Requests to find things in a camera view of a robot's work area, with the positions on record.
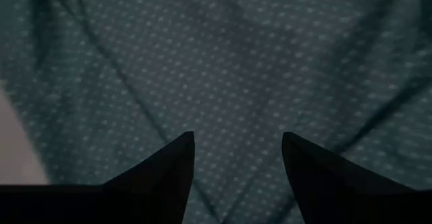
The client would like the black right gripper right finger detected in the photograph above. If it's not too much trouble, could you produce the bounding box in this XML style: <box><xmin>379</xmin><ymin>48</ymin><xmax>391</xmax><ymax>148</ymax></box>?
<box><xmin>281</xmin><ymin>132</ymin><xmax>415</xmax><ymax>224</ymax></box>

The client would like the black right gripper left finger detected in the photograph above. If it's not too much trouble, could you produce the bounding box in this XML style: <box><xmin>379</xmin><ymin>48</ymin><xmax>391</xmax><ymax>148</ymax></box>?
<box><xmin>103</xmin><ymin>131</ymin><xmax>196</xmax><ymax>224</ymax></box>

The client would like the teal dotted button shirt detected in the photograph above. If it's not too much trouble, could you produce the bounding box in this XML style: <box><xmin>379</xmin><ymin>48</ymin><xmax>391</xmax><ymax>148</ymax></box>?
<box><xmin>0</xmin><ymin>0</ymin><xmax>432</xmax><ymax>224</ymax></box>

